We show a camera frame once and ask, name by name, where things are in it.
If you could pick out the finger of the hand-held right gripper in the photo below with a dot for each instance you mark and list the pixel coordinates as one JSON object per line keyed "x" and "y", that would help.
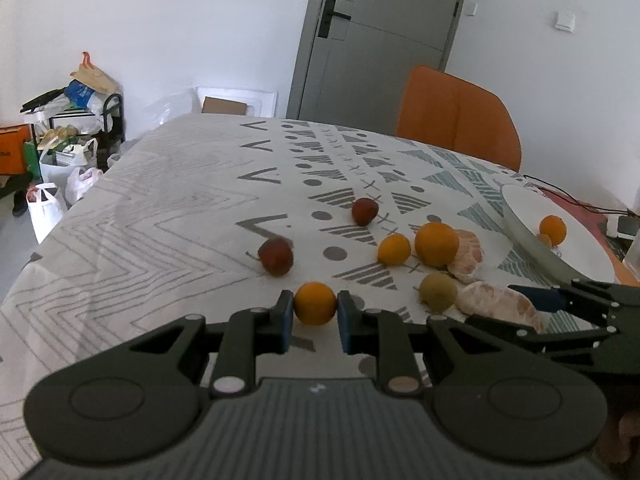
{"x": 530, "y": 337}
{"x": 545, "y": 300}

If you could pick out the large orange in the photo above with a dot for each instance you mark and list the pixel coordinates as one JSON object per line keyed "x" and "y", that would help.
{"x": 436, "y": 244}

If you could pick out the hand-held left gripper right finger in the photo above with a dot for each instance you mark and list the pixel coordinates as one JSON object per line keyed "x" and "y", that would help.
{"x": 345, "y": 327}

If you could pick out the green box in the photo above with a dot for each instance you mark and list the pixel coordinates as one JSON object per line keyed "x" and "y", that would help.
{"x": 31, "y": 160}

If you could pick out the black metal rack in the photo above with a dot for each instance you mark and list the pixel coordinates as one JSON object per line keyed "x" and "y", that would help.
{"x": 114, "y": 125}

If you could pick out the power adapter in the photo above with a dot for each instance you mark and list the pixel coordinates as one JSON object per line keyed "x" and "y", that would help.
{"x": 627, "y": 226}

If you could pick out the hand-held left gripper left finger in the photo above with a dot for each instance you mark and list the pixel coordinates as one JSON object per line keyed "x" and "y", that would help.
{"x": 285, "y": 322}

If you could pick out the small orange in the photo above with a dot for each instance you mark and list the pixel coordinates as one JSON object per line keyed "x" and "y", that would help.
{"x": 394, "y": 249}
{"x": 315, "y": 303}
{"x": 553, "y": 229}

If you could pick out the person's right hand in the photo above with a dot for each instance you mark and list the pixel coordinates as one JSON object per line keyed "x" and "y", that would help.
{"x": 627, "y": 435}

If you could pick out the brown paper bag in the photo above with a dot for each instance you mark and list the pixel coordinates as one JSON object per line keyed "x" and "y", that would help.
{"x": 95, "y": 77}

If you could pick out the blue plastic bag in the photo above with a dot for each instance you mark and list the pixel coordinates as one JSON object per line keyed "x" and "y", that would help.
{"x": 80, "y": 94}

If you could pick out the grey door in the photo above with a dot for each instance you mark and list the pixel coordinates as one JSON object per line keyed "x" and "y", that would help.
{"x": 380, "y": 60}

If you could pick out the red table mat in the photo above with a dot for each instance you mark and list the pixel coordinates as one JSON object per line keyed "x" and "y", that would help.
{"x": 590, "y": 210}

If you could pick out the orange box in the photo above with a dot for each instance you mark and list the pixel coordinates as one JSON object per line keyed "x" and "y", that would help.
{"x": 12, "y": 147}

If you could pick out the peeled pomelo segment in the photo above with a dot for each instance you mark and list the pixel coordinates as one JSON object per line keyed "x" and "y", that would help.
{"x": 470, "y": 257}
{"x": 500, "y": 305}

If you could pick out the clear plastic wrap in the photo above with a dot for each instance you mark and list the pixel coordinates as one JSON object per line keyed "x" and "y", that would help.
{"x": 170, "y": 110}

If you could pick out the orange chair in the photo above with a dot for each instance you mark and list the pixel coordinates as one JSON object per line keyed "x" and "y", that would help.
{"x": 455, "y": 115}

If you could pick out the white plate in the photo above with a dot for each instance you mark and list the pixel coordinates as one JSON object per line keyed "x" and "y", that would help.
{"x": 582, "y": 252}

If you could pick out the cardboard box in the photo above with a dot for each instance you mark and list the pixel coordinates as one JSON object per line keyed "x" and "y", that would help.
{"x": 225, "y": 106}

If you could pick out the white foam box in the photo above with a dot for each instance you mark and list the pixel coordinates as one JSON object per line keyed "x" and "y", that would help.
{"x": 260, "y": 97}

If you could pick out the white plastic bag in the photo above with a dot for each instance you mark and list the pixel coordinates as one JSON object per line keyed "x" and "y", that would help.
{"x": 60, "y": 162}
{"x": 82, "y": 182}
{"x": 46, "y": 212}

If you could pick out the black long item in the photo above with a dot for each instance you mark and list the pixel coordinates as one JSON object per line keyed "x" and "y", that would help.
{"x": 42, "y": 100}

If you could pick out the dark red fruit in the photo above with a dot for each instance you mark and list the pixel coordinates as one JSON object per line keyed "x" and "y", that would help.
{"x": 275, "y": 256}
{"x": 365, "y": 211}

